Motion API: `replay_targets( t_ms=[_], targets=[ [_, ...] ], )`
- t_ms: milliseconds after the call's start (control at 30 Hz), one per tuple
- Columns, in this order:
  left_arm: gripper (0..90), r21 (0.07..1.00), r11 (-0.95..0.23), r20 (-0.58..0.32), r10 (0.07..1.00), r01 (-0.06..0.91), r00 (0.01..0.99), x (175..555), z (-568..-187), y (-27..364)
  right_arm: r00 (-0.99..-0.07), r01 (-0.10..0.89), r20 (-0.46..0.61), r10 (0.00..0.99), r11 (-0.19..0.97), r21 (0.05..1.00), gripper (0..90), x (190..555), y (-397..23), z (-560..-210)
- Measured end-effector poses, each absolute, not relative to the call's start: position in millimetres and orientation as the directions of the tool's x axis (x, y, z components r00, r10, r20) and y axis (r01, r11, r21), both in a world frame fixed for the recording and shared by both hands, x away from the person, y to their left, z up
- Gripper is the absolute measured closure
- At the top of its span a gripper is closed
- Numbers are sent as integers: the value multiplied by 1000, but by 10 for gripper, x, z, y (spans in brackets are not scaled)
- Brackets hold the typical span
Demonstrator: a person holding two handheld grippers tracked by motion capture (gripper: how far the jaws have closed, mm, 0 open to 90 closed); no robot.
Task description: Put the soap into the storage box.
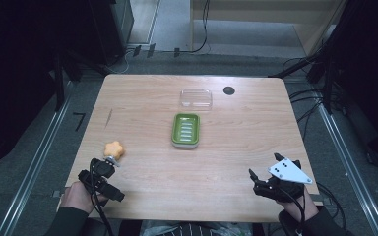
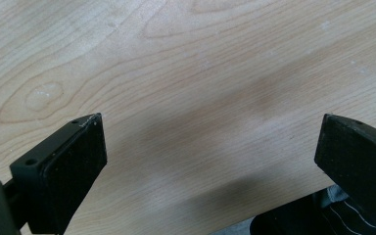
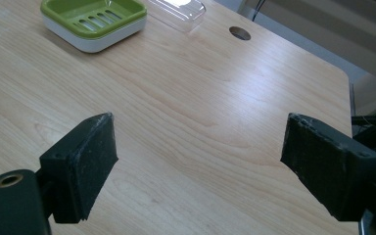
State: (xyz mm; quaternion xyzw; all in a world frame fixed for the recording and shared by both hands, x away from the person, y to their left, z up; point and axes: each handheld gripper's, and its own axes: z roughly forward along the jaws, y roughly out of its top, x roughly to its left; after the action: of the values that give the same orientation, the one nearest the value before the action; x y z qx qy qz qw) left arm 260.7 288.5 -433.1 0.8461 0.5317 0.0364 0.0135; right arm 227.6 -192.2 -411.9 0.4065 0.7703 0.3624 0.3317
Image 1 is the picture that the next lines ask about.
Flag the green soap dish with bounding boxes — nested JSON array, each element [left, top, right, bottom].
[[170, 112, 201, 149]]

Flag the black hanging cable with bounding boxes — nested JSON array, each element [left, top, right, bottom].
[[180, 0, 212, 55]]

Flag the white floor cable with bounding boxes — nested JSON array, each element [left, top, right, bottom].
[[106, 48, 136, 76]]

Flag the person's striped clothing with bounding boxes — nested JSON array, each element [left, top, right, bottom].
[[140, 219, 254, 236]]

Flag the black cabinet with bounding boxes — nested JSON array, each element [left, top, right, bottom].
[[87, 0, 136, 67]]

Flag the black metal stand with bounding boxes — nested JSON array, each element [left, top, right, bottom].
[[50, 48, 84, 113], [268, 19, 346, 116]]

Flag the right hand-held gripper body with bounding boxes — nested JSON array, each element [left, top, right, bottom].
[[252, 157, 314, 204]]

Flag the person's left hand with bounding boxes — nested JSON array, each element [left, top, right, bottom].
[[59, 181, 109, 215]]

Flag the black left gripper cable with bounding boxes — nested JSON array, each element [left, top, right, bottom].
[[89, 158, 116, 236]]

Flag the metal floor rail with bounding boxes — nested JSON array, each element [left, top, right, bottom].
[[0, 80, 75, 236], [316, 102, 378, 236]]

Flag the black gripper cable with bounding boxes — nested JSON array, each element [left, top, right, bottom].
[[277, 186, 307, 236], [89, 158, 116, 236]]

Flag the light wooden furniture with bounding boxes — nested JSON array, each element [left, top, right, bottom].
[[189, 0, 347, 57]]

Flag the clear plastic lid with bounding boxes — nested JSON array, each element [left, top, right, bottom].
[[179, 88, 214, 112]]

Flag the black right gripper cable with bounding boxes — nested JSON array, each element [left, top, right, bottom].
[[277, 186, 307, 236]]

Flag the orange flower-shaped soap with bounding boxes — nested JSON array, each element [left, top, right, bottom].
[[103, 140, 126, 161]]

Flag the black floor cables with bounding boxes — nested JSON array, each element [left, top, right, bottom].
[[282, 56, 334, 141]]

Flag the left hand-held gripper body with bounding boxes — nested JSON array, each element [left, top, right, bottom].
[[77, 157, 126, 207]]

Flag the person's right hand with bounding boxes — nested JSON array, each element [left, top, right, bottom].
[[276, 191, 320, 223]]

